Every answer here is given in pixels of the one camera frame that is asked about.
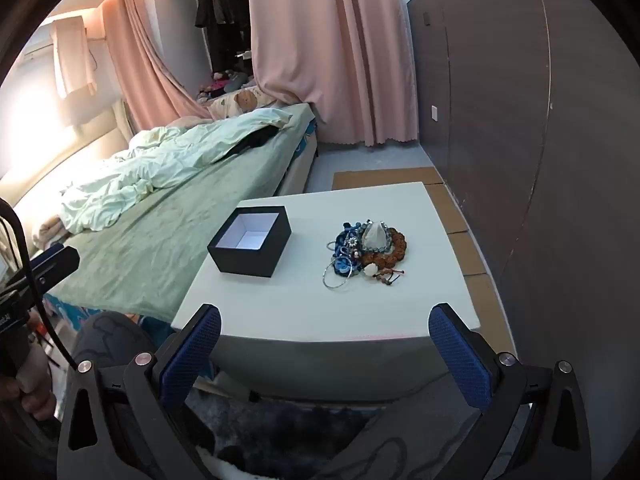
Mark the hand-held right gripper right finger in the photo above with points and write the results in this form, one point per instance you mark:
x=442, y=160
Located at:
x=460, y=360

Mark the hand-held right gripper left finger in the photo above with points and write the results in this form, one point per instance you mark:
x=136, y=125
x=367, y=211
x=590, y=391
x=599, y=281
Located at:
x=195, y=355

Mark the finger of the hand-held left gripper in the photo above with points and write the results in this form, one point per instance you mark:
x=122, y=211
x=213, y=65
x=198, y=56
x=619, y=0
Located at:
x=55, y=266

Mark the black gift box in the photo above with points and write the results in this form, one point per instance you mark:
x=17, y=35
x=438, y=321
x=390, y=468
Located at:
x=250, y=260

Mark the pile of mixed jewelry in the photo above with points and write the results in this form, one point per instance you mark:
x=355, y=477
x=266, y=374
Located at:
x=350, y=252

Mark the person's left hand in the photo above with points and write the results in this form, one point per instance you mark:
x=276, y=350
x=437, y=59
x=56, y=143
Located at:
x=35, y=390

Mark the bed with green sheet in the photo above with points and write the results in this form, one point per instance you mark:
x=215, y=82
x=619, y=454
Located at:
x=150, y=255

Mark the row of cardboard pieces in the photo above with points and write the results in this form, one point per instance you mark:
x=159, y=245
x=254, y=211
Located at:
x=465, y=245

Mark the beige padded headboard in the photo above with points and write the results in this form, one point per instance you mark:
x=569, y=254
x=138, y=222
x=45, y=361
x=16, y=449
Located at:
x=60, y=150

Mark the dark fluffy rug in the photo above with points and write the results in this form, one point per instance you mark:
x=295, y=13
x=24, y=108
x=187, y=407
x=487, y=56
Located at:
x=280, y=435

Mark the white low table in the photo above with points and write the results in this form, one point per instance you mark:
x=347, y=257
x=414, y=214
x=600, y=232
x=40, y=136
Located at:
x=310, y=310

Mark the pale green duvet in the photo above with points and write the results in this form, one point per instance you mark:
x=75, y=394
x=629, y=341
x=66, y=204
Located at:
x=150, y=170

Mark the flattened cardboard sheet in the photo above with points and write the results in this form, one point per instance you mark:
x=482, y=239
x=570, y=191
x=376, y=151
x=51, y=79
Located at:
x=385, y=178

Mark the white air conditioner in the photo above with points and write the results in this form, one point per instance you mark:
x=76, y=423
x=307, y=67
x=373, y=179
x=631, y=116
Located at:
x=35, y=52

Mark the gathered pink curtain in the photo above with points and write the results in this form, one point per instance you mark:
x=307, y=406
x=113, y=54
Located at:
x=145, y=70

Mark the dark cloth on bed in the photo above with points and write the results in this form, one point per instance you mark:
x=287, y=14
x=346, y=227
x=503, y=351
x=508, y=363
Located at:
x=255, y=140

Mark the printed pillow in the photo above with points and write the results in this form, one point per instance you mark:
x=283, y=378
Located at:
x=235, y=102

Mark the heap of stuffed toys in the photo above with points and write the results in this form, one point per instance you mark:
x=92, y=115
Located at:
x=222, y=85

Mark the hanging dark clothes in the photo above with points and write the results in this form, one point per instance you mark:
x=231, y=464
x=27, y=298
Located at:
x=220, y=5

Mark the wide pink curtain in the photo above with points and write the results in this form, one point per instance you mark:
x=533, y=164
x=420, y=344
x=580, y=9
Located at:
x=325, y=50

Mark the white wall switch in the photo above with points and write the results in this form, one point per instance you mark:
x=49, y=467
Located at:
x=435, y=113

